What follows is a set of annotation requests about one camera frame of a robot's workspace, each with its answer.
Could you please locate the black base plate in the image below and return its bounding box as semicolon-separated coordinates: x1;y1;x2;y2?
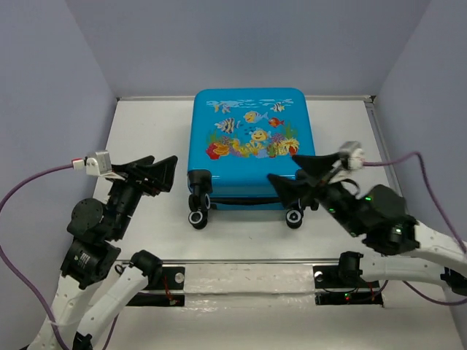
127;265;185;307
313;265;384;306

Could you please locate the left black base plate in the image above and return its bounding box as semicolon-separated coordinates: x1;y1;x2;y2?
127;265;185;307

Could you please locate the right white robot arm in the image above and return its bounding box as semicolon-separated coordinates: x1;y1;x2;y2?
267;149;466;296

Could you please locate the purple cable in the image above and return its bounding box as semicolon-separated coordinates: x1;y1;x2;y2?
363;152;467;306
0;163;121;350

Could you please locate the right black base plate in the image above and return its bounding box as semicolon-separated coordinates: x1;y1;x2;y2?
313;265;384;306

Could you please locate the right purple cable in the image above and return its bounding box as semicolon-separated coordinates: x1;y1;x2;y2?
363;152;467;306

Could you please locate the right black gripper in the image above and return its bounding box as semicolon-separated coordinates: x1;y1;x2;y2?
265;152;364;236

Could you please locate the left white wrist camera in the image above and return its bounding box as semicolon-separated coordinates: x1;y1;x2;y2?
72;150;112;177

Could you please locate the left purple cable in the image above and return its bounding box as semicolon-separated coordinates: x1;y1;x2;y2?
0;163;121;350

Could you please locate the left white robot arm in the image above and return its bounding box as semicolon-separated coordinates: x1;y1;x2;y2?
28;151;178;349

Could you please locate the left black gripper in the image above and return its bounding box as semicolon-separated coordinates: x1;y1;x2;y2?
107;153;180;237

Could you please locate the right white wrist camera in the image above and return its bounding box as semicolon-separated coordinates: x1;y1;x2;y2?
338;141;365;171

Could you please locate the blue hard-shell suitcase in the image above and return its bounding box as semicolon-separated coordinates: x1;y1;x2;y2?
187;87;314;230

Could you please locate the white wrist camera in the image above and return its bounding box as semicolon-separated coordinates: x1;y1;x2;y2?
338;141;365;171
72;150;112;177

